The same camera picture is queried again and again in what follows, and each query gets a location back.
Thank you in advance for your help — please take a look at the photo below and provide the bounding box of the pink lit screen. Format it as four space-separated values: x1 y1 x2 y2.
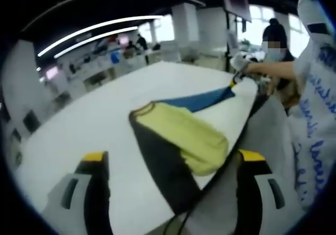
46 66 58 80

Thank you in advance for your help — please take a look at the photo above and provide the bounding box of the person's white printed shirt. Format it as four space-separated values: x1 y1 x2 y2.
287 42 336 212

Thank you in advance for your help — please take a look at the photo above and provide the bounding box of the short ceiling light strip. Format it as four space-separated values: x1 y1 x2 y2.
54 26 139 59

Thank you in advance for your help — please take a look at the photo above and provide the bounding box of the yellow blue black garment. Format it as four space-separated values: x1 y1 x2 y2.
128 86 236 215

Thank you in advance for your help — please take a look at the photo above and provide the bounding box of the black square panel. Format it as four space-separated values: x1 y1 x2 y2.
23 110 41 133

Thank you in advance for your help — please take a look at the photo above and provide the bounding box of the white shelf unit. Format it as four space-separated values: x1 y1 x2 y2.
60 54 124 91

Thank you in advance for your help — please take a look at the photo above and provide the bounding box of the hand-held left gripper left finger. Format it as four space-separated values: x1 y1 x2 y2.
46 151 113 235

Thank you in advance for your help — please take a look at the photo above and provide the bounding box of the white square pillar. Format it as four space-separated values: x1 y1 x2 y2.
172 3 200 44

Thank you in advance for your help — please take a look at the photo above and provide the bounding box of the black monitor pole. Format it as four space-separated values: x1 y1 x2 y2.
225 12 232 71

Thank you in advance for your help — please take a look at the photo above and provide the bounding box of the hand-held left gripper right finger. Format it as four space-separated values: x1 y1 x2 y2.
233 148 302 235

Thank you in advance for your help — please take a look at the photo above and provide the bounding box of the white chest-worn device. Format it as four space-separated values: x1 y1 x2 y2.
296 0 335 47

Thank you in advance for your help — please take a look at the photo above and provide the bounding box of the long ceiling light strip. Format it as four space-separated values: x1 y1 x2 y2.
37 15 163 58

